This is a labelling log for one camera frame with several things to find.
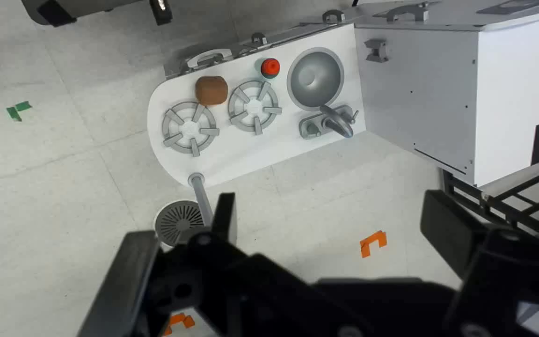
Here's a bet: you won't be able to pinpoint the grey tap faucet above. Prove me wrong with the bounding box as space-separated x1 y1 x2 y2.
299 106 357 139

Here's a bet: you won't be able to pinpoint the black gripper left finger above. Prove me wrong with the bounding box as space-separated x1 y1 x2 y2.
76 192 239 337

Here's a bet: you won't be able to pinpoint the grey oven door handle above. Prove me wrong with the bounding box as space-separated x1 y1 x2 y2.
185 49 234 72

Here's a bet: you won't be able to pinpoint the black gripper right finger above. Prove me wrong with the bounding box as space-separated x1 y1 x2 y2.
419 192 539 295

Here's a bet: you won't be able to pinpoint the grey toy strainer spoon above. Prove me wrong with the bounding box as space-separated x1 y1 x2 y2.
155 173 213 248

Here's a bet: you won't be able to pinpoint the orange tape marker near gripper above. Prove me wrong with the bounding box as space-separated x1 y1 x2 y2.
161 313 194 337

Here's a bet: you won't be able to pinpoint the grey left stove burner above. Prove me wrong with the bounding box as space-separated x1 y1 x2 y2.
161 102 219 158

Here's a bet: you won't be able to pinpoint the green floor tape marker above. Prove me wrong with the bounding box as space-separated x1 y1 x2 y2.
5 102 32 122

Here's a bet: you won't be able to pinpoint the white toy kitchen counter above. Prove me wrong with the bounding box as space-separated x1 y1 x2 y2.
148 25 365 186

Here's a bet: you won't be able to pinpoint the brown round toy food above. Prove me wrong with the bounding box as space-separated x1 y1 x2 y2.
194 78 228 107

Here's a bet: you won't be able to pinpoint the red toy tomato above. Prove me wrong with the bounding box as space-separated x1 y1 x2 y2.
260 59 280 79

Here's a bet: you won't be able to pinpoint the black wire rack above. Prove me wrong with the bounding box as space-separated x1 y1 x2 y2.
441 164 539 239

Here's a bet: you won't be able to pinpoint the white toy kitchen cabinet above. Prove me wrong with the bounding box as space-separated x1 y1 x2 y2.
353 0 539 186

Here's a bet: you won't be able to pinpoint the grey right stove burner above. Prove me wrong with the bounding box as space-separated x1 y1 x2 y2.
228 79 282 136

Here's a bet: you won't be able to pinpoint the orange floor tape marker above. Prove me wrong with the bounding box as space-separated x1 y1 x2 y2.
359 231 387 259

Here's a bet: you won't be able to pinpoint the grey stove burner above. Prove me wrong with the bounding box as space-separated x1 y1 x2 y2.
228 79 282 136
161 102 219 158

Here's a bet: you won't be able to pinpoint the grey round sink bowl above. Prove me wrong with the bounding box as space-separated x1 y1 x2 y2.
288 49 344 109

